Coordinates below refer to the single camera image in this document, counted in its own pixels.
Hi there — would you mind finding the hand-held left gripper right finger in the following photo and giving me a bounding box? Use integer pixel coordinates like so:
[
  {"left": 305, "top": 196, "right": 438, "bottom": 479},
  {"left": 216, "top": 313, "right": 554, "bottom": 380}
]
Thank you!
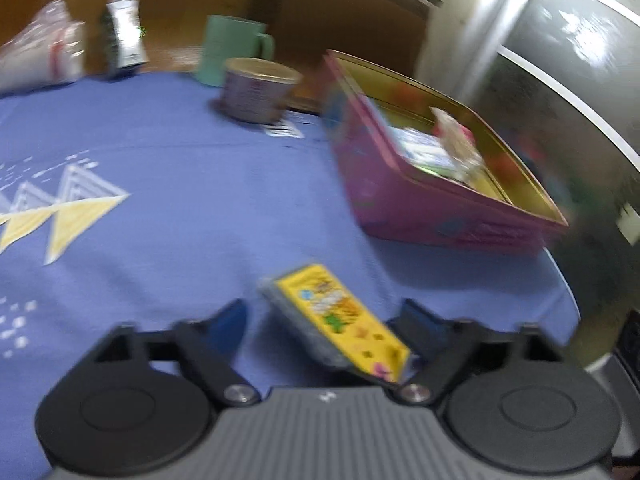
[{"left": 392, "top": 299, "right": 563, "bottom": 407}]

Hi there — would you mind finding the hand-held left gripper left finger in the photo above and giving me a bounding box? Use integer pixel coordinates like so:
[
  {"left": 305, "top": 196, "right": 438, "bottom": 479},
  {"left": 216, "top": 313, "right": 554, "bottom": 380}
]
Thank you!
[{"left": 94, "top": 299, "right": 262, "bottom": 407}]

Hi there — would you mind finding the yellow cartoon tissue packet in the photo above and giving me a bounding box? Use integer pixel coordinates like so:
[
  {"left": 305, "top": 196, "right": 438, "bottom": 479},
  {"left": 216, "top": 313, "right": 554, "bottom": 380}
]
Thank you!
[{"left": 258, "top": 263, "right": 412, "bottom": 385}]

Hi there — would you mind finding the pink tin box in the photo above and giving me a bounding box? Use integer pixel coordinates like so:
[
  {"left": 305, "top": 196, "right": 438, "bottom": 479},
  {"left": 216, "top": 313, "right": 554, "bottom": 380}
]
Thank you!
[{"left": 321, "top": 50, "right": 570, "bottom": 256}]

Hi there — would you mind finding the white blue-print tissue packet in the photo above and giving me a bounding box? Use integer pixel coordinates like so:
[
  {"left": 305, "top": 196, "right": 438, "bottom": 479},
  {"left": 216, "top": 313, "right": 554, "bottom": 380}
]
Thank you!
[{"left": 387, "top": 126, "right": 453, "bottom": 173}]

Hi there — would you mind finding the blue patterned tablecloth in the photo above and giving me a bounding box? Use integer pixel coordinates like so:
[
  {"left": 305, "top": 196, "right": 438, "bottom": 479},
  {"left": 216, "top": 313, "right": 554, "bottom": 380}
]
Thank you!
[{"left": 0, "top": 71, "right": 582, "bottom": 480}]

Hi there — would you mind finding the white pink-print packet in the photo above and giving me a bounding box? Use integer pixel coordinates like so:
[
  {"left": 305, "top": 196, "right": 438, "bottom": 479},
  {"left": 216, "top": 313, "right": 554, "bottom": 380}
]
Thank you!
[{"left": 431, "top": 107, "right": 486, "bottom": 185}]

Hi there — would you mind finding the black white marker tag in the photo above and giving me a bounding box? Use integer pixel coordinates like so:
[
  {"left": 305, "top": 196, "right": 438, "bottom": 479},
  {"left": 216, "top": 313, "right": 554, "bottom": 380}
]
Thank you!
[{"left": 264, "top": 120, "right": 306, "bottom": 140}]

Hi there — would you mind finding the paper noodle bowl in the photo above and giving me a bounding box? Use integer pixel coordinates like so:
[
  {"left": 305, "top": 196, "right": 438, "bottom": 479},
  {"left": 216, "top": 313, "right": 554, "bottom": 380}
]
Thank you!
[{"left": 219, "top": 58, "right": 304, "bottom": 125}]

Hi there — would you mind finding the green plastic mug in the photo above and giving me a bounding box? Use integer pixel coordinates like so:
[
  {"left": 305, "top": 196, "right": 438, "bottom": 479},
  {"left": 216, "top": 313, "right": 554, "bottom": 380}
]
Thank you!
[{"left": 194, "top": 15, "right": 276, "bottom": 88}]

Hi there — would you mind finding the white framed glass door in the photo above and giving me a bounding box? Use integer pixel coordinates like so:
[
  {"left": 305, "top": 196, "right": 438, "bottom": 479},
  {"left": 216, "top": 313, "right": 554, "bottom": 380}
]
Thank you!
[{"left": 450, "top": 0, "right": 640, "bottom": 366}]

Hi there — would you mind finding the green white drink carton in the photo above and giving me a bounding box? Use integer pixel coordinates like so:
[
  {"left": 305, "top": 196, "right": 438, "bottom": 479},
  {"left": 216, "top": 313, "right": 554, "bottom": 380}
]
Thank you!
[{"left": 100, "top": 0, "right": 150, "bottom": 78}]

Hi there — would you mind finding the clear bag of plastic cups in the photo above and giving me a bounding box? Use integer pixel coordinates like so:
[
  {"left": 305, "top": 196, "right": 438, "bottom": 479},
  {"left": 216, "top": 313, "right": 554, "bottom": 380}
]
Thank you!
[{"left": 0, "top": 0, "right": 87, "bottom": 95}]

